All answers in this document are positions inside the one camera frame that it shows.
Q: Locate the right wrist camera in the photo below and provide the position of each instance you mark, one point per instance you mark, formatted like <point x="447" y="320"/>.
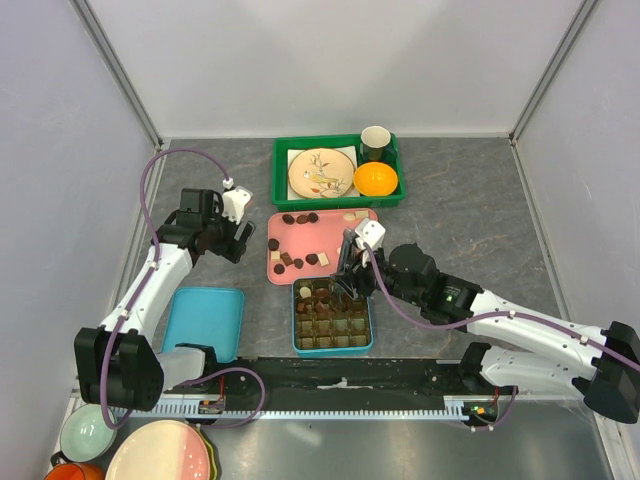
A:
<point x="369" y="233"/>

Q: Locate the green plastic crate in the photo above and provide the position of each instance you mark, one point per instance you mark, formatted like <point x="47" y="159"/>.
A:
<point x="285" y="199"/>

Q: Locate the pale green bowl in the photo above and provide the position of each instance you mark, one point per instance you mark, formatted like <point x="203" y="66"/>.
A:
<point x="85" y="436"/>

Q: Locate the brown plastic chocolate insert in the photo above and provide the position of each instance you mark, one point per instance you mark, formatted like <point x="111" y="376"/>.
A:
<point x="332" y="320"/>

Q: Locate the yellow bowl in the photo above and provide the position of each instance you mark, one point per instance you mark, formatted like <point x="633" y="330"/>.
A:
<point x="375" y="179"/>

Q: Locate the orange red mug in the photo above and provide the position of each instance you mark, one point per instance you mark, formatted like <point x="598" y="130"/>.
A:
<point x="64" y="469"/>

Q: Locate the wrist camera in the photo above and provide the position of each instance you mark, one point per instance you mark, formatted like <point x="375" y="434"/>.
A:
<point x="235" y="201"/>
<point x="369" y="233"/>

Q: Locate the pink white plate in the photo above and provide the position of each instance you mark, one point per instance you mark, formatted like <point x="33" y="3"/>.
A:
<point x="163" y="449"/>

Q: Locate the aluminium frame rail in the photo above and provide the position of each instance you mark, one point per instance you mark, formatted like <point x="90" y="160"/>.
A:
<point x="106" y="50"/>

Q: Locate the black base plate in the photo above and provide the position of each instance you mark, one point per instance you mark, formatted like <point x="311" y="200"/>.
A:
<point x="414" y="376"/>

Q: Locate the decorated ceramic plate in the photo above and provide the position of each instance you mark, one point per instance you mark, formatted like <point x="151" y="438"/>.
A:
<point x="320" y="173"/>

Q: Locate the blue tin lid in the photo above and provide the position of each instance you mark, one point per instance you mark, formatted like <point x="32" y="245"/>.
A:
<point x="206" y="316"/>

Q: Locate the white oval chocolate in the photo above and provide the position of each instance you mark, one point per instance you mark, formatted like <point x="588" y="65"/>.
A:
<point x="304" y="292"/>

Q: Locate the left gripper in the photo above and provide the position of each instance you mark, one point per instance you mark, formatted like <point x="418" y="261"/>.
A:
<point x="231" y="248"/>

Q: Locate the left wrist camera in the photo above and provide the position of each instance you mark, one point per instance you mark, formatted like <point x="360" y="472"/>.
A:
<point x="235" y="201"/>

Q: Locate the green mug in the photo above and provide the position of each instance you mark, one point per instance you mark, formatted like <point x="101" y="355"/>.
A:
<point x="376" y="145"/>

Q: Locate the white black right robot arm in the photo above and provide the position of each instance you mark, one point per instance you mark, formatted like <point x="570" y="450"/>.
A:
<point x="599" y="365"/>

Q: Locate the blue chocolate tin box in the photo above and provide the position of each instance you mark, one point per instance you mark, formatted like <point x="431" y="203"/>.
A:
<point x="332" y="320"/>

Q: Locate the pink chocolate tray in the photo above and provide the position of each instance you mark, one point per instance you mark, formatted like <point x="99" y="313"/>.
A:
<point x="298" y="249"/>

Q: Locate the slotted cable duct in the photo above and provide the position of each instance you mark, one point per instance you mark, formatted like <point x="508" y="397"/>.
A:
<point x="200" y="410"/>

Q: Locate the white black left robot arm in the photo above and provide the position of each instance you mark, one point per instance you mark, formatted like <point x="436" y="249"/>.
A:
<point x="116" y="364"/>

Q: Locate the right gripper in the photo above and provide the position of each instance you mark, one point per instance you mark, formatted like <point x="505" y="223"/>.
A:
<point x="358" y="271"/>

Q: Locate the metal tongs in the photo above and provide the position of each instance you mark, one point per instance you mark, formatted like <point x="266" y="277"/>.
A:
<point x="349" y="258"/>

